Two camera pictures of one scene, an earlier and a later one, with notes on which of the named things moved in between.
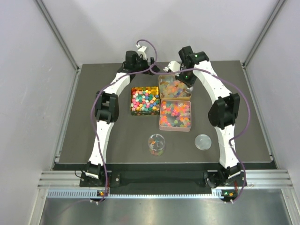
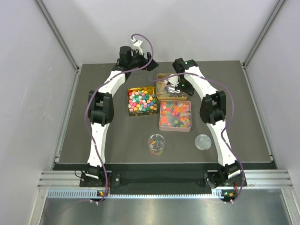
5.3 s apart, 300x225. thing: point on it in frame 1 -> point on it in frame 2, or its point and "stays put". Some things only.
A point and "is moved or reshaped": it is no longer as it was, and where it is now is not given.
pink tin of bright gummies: x=175 y=116 stays put
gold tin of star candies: x=145 y=101 stays put
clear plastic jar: x=156 y=144 stays put
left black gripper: x=152 y=64 -> x=145 y=61
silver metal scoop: x=190 y=89 is moved or reshaped
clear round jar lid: x=203 y=142 stays put
